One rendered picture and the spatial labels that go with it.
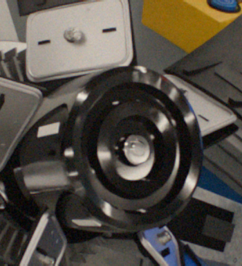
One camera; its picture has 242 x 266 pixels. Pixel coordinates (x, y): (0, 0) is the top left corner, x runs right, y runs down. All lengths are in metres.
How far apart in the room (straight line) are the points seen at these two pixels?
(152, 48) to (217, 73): 1.09
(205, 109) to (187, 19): 0.45
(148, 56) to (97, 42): 1.18
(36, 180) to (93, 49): 0.11
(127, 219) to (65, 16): 0.18
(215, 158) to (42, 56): 0.62
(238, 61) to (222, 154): 0.46
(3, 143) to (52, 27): 0.11
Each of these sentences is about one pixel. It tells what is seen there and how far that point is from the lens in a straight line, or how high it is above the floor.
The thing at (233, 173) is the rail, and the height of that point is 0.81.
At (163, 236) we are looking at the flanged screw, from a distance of 0.62.
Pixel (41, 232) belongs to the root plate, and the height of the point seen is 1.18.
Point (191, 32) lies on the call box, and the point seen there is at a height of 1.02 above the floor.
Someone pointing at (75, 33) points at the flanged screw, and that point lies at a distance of 0.58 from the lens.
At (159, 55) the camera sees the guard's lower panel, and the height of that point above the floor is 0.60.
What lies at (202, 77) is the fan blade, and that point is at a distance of 0.67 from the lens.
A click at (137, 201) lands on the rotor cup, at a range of 0.54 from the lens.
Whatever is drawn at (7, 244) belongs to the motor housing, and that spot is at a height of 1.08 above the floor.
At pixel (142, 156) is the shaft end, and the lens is 0.54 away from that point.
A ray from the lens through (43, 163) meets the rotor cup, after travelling 0.53.
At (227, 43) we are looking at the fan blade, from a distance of 0.74.
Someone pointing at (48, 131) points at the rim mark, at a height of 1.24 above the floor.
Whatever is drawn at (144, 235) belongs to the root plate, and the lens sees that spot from 0.58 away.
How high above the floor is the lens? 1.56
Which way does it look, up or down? 39 degrees down
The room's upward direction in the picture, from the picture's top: 5 degrees clockwise
